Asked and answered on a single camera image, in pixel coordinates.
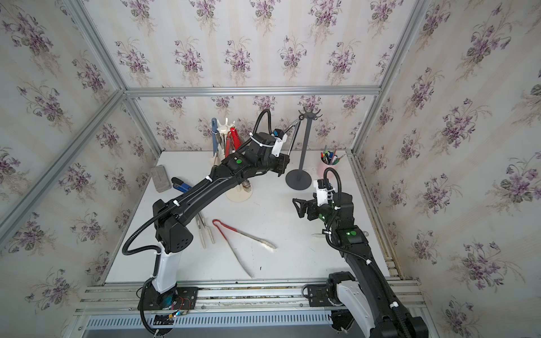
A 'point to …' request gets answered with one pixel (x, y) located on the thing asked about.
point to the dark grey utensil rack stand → (299, 179)
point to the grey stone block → (161, 182)
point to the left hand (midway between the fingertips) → (290, 159)
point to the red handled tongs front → (256, 239)
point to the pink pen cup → (328, 159)
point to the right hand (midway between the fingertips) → (309, 197)
